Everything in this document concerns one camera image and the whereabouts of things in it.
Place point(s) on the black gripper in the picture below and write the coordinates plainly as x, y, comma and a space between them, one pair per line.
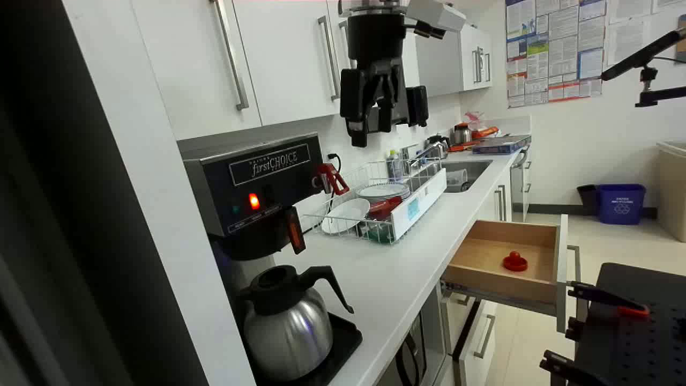
378, 43

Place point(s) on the orange round object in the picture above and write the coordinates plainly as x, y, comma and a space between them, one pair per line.
515, 263

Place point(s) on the wooden drawer white front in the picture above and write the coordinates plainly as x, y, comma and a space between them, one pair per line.
499, 274

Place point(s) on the small bottles by faucet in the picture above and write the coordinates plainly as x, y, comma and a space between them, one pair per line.
395, 166

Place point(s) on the chrome sink faucet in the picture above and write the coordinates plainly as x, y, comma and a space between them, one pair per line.
425, 152

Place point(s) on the steel kettle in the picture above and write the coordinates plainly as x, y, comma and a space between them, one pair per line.
461, 134

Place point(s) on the small white upper cabinet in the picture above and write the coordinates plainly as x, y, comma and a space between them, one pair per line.
458, 61

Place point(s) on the white round plate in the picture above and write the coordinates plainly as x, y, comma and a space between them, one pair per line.
344, 217
380, 192

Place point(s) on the red coffee maker spigot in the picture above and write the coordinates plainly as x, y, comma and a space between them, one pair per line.
330, 178

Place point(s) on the orange item near kettle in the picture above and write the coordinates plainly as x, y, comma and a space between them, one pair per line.
484, 134

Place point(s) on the red item in rack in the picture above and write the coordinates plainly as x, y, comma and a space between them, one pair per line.
385, 208

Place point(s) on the steel kitchen sink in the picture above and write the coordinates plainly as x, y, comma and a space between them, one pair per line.
463, 174

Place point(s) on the white dish rack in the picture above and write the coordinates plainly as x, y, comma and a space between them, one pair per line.
419, 206

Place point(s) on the blue flat item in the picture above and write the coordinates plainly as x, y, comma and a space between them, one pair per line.
495, 146

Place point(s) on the white lower cabinets by sink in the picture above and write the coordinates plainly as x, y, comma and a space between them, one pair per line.
510, 194

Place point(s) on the black coffee maker machine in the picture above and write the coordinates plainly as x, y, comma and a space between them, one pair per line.
243, 185

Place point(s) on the large white upper cabinet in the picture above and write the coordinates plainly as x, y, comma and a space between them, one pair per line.
185, 64

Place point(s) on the black waste bin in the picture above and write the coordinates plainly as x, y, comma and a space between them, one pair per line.
587, 198

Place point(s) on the under-counter microwave oven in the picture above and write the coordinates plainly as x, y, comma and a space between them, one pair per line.
419, 351

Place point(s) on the blue recycling bin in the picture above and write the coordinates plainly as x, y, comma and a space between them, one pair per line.
620, 204

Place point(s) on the black clamp red tip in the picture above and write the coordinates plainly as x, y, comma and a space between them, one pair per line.
603, 296

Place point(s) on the beige container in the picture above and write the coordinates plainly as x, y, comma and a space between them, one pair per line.
673, 189

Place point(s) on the black perforated table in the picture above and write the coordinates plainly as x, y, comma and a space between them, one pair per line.
644, 343

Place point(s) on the tall dark cabinet panel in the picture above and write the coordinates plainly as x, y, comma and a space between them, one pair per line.
56, 237

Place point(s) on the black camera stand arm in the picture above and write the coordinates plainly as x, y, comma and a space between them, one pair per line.
646, 49

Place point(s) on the white paper wall notices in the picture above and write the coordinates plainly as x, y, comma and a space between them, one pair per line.
644, 13

